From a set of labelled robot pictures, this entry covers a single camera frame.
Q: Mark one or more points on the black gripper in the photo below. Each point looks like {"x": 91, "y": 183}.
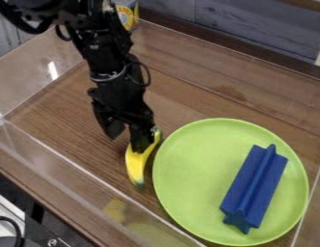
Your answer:
{"x": 118, "y": 105}

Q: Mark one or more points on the yellow toy banana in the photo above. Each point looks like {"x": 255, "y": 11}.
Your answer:
{"x": 135, "y": 161}

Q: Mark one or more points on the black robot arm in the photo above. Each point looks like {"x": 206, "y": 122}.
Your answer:
{"x": 90, "y": 24}

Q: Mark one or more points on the green round plate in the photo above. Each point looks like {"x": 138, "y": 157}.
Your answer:
{"x": 195, "y": 165}

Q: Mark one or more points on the blue star-shaped block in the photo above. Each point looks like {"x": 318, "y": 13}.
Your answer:
{"x": 253, "y": 187}

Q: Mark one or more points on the yellow blue tin can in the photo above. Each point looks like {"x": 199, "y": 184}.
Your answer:
{"x": 128, "y": 13}

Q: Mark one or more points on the clear acrylic tray wall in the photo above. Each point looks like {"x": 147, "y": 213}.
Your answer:
{"x": 206, "y": 76}

